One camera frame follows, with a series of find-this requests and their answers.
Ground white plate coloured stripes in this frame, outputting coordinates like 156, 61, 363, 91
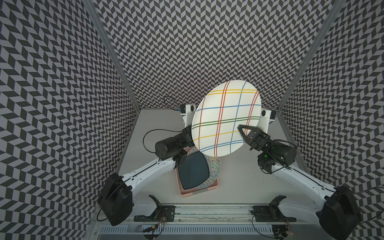
192, 80, 262, 158

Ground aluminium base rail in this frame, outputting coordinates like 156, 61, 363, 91
83, 204, 330, 240

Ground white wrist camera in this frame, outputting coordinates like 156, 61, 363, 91
179, 104, 197, 128
259, 108, 277, 133

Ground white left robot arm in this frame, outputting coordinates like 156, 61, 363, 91
97, 126, 195, 226

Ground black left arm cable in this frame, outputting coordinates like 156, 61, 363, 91
142, 128, 184, 154

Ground teal square plate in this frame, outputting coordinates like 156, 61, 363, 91
178, 151, 210, 190

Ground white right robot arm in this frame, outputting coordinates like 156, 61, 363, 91
238, 125, 362, 240

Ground aluminium corner post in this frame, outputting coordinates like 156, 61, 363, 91
83, 0, 141, 111
277, 0, 347, 112

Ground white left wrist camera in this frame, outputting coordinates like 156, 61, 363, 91
179, 104, 197, 128

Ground multicolour squiggle round plate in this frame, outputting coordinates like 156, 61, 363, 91
187, 147, 221, 190

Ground aluminium corner post right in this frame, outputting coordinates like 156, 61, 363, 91
277, 0, 347, 112

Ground pink perforated plastic tray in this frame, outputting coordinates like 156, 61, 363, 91
175, 146, 219, 198

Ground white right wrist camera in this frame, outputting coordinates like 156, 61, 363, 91
259, 108, 277, 133

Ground aluminium corner post left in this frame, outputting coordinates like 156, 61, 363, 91
83, 0, 141, 111

